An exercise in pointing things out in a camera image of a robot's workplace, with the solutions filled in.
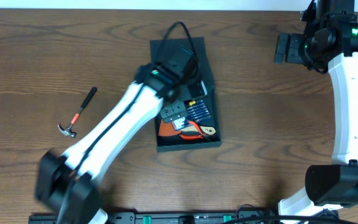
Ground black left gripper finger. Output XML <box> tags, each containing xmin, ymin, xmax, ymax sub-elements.
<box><xmin>170</xmin><ymin>101</ymin><xmax>188</xmax><ymax>120</ymax></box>
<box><xmin>160</xmin><ymin>106</ymin><xmax>175</xmax><ymax>123</ymax></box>

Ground orange scraper with beige handle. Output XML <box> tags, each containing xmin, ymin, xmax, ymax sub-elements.
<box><xmin>158</xmin><ymin>121</ymin><xmax>216</xmax><ymax>137</ymax></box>

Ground blue precision screwdriver set case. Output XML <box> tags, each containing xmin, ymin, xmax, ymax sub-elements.
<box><xmin>171</xmin><ymin>100</ymin><xmax>211</xmax><ymax>130</ymax></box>

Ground red handled cutting pliers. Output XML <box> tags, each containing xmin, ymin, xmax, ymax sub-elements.
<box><xmin>180</xmin><ymin>121</ymin><xmax>210</xmax><ymax>140</ymax></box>

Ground black yellow screwdriver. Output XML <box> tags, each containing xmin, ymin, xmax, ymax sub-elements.
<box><xmin>187</xmin><ymin>100</ymin><xmax>196</xmax><ymax>106</ymax></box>

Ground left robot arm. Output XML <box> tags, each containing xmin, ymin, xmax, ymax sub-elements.
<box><xmin>35</xmin><ymin>45</ymin><xmax>206</xmax><ymax>223</ymax></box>

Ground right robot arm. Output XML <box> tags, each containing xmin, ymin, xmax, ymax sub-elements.
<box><xmin>273</xmin><ymin>0</ymin><xmax>358</xmax><ymax>218</ymax></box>

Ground dark green open box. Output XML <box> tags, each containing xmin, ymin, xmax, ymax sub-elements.
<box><xmin>155</xmin><ymin>37</ymin><xmax>222</xmax><ymax>152</ymax></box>

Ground small claw hammer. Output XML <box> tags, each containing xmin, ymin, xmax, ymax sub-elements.
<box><xmin>58</xmin><ymin>86</ymin><xmax>98</xmax><ymax>138</ymax></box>

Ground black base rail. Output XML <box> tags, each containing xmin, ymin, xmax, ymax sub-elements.
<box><xmin>28</xmin><ymin>210</ymin><xmax>341</xmax><ymax>224</ymax></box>

